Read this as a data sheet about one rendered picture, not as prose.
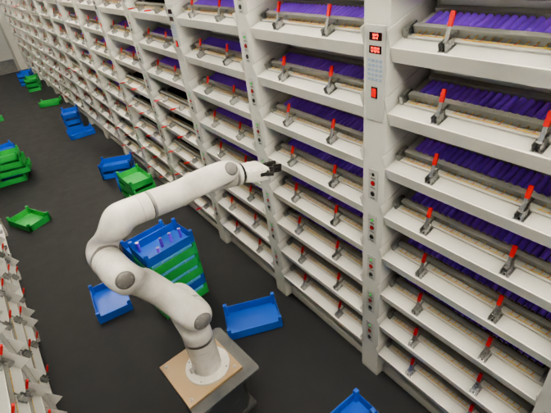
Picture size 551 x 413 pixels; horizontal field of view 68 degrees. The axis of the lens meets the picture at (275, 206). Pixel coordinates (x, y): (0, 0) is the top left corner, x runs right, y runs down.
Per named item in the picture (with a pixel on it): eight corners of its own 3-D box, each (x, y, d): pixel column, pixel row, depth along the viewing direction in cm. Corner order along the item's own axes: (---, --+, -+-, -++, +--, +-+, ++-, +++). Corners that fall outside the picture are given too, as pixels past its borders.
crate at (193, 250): (152, 279, 223) (148, 269, 218) (135, 264, 236) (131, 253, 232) (198, 251, 239) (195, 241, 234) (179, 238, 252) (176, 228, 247)
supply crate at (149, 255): (148, 269, 218) (143, 257, 214) (131, 253, 232) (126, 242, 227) (195, 241, 234) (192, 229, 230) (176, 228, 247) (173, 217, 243)
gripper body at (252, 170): (230, 179, 154) (255, 174, 161) (245, 188, 147) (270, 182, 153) (230, 160, 151) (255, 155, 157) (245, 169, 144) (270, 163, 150)
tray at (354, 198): (365, 214, 154) (360, 197, 148) (270, 164, 197) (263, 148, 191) (399, 180, 160) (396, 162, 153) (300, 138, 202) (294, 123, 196)
